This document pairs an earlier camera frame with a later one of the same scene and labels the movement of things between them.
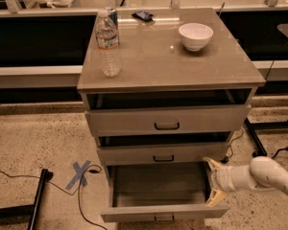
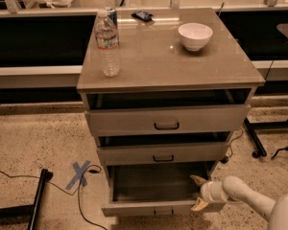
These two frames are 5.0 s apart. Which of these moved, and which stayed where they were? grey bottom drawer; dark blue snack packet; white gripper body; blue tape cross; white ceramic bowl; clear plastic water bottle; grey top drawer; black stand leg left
Moved: grey bottom drawer; white gripper body
Stayed: black stand leg left; clear plastic water bottle; grey top drawer; dark blue snack packet; white ceramic bowl; blue tape cross
